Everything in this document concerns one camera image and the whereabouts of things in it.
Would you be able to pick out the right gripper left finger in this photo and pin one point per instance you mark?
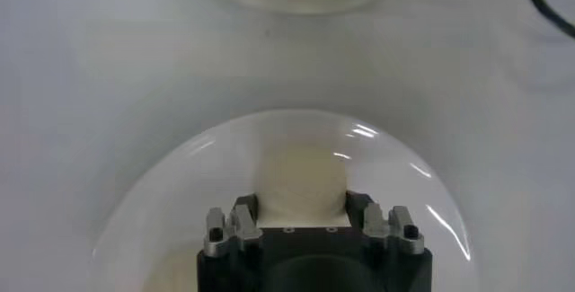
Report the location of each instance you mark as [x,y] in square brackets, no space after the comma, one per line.
[242,231]

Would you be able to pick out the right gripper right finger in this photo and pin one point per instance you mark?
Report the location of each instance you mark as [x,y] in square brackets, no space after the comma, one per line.
[377,226]

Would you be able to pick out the white steamed baozi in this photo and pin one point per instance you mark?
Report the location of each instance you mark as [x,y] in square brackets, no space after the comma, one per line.
[301,186]

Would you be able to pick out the white round plate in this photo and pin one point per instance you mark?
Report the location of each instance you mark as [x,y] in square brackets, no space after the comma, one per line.
[179,195]

